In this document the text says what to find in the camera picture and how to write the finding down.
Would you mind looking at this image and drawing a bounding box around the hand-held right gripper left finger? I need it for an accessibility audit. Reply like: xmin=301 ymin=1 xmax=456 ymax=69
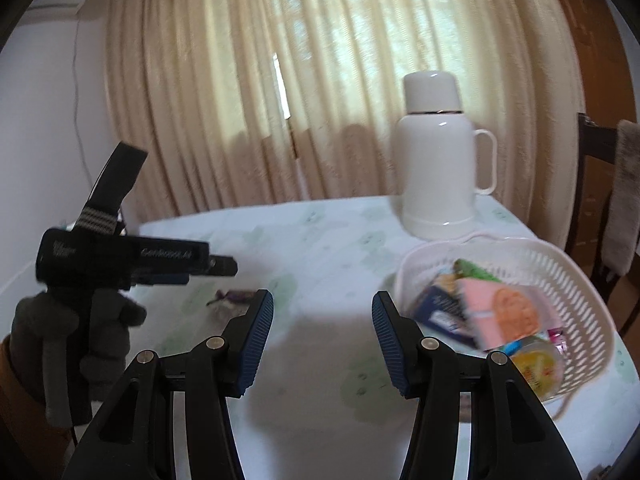
xmin=60 ymin=289 xmax=275 ymax=480

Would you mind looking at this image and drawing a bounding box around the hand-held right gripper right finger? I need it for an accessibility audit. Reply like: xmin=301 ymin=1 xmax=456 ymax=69
xmin=371 ymin=290 xmax=583 ymax=480

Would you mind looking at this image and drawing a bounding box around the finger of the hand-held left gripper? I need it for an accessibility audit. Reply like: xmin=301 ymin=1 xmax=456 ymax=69
xmin=132 ymin=273 xmax=192 ymax=288
xmin=207 ymin=255 xmax=239 ymax=279

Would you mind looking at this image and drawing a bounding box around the purple candy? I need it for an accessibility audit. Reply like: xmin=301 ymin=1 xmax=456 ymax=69
xmin=207 ymin=288 xmax=262 ymax=309

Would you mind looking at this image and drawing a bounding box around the dark blue snack packet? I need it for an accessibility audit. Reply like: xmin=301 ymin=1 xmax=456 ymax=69
xmin=411 ymin=280 xmax=478 ymax=348

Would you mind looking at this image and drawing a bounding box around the green and yellow snack packet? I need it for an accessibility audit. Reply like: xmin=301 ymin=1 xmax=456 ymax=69
xmin=453 ymin=258 xmax=502 ymax=282

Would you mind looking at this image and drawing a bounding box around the pink snack packet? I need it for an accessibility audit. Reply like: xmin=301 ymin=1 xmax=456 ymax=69
xmin=457 ymin=277 xmax=564 ymax=352

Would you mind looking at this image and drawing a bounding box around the yellow jelly cup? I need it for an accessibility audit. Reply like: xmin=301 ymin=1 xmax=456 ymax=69
xmin=509 ymin=335 xmax=567 ymax=402

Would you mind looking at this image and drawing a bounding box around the small pink candy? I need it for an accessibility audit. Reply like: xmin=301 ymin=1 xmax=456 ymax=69
xmin=547 ymin=326 xmax=567 ymax=357

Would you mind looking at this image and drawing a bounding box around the white plastic basket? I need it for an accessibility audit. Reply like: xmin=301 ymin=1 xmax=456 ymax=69
xmin=395 ymin=237 xmax=616 ymax=407

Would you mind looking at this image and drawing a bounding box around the person's left forearm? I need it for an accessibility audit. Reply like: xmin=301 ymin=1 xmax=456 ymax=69
xmin=0 ymin=334 xmax=76 ymax=480

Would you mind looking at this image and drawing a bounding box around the person's left hand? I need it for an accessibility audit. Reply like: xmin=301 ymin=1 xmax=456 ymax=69
xmin=12 ymin=290 xmax=149 ymax=426

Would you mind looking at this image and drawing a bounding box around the white thermos jug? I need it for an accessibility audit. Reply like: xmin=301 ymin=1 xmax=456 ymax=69
xmin=397 ymin=71 xmax=498 ymax=241

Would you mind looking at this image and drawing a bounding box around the beige curtain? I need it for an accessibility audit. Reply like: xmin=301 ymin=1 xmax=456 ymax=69
xmin=102 ymin=0 xmax=587 ymax=253

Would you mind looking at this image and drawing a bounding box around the grey furry chair cushion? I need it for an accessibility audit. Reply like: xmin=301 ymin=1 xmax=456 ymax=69
xmin=602 ymin=120 xmax=640 ymax=277

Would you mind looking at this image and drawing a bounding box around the dark wooden chair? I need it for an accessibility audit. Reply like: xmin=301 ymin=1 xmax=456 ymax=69
xmin=564 ymin=112 xmax=640 ymax=323

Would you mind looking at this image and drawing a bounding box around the brown wooden door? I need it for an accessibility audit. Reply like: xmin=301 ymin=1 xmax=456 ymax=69
xmin=537 ymin=0 xmax=640 ymax=261

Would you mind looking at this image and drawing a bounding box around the white wall cable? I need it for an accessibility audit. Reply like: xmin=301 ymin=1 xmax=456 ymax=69
xmin=71 ymin=12 xmax=87 ymax=173

